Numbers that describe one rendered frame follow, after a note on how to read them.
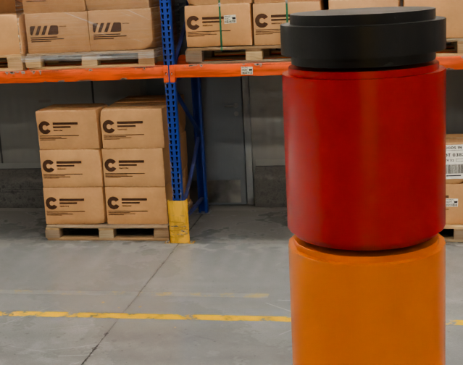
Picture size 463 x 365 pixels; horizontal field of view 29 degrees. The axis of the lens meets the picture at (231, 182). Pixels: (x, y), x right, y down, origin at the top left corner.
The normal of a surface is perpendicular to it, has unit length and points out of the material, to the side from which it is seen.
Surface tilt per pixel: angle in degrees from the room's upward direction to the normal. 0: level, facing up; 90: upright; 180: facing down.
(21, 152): 90
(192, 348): 0
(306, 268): 90
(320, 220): 90
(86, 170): 91
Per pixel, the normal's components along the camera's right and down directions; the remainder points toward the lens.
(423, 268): 0.63, 0.15
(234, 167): -0.18, 0.23
